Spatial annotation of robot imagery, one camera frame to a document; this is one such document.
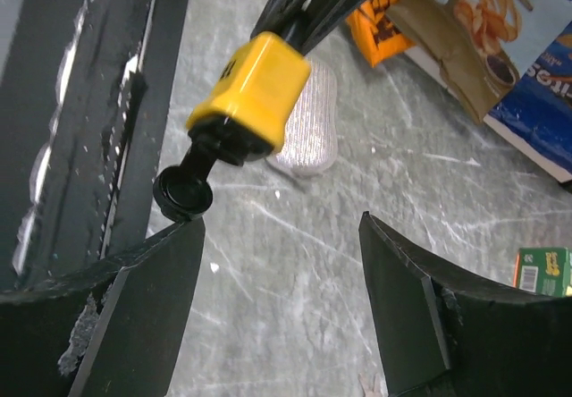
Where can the orange green box on table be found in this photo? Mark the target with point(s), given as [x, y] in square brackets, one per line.
[545, 271]

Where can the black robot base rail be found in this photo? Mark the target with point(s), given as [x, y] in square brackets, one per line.
[85, 92]

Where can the blue snack bag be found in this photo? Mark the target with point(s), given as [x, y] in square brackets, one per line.
[535, 116]

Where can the yellow black padlock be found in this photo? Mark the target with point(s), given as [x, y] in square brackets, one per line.
[242, 120]

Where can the silver glitter sponge pad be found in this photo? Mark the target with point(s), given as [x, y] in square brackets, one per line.
[311, 142]

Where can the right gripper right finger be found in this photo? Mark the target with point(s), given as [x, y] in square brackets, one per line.
[445, 331]

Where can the orange snack bag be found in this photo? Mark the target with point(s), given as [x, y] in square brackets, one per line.
[376, 37]

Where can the brown paper bag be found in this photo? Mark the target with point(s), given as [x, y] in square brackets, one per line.
[482, 47]

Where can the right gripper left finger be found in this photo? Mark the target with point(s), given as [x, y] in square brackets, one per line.
[111, 329]

